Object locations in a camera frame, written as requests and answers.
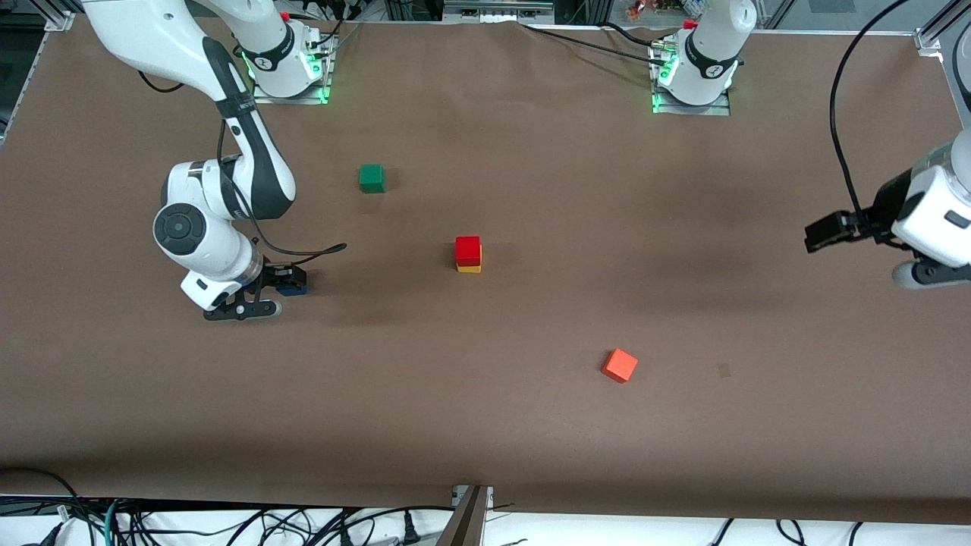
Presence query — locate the orange cube block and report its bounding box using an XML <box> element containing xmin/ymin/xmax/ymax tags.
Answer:
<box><xmin>602</xmin><ymin>348</ymin><xmax>639</xmax><ymax>384</ymax></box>

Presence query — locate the brown paper table cover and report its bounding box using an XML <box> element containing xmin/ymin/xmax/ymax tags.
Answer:
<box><xmin>0</xmin><ymin>17</ymin><xmax>971</xmax><ymax>526</ymax></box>

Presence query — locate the brown angled support beam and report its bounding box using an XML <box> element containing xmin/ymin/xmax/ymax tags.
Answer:
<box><xmin>435</xmin><ymin>485</ymin><xmax>491</xmax><ymax>546</ymax></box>

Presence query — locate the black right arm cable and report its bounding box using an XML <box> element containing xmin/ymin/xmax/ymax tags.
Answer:
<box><xmin>138</xmin><ymin>71</ymin><xmax>348</xmax><ymax>259</ymax></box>

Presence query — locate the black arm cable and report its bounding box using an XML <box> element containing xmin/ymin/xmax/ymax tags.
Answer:
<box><xmin>830</xmin><ymin>0</ymin><xmax>911</xmax><ymax>221</ymax></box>
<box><xmin>138</xmin><ymin>71</ymin><xmax>348</xmax><ymax>259</ymax></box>

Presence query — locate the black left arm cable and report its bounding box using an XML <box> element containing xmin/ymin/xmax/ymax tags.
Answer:
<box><xmin>830</xmin><ymin>0</ymin><xmax>911</xmax><ymax>221</ymax></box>

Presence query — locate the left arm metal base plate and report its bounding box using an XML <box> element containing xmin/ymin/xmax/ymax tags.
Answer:
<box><xmin>650</xmin><ymin>39</ymin><xmax>732</xmax><ymax>117</ymax></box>

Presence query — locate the aluminium frame profile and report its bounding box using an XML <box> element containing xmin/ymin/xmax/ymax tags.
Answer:
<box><xmin>914</xmin><ymin>0</ymin><xmax>971</xmax><ymax>55</ymax></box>

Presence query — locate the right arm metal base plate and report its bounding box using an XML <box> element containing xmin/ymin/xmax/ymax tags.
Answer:
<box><xmin>250</xmin><ymin>32</ymin><xmax>338</xmax><ymax>105</ymax></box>

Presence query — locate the black cable across table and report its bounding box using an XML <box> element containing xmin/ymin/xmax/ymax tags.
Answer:
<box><xmin>519</xmin><ymin>21</ymin><xmax>672</xmax><ymax>64</ymax></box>

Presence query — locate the black looped cable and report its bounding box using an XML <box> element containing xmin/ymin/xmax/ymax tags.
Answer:
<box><xmin>0</xmin><ymin>466</ymin><xmax>103</xmax><ymax>546</ymax></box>

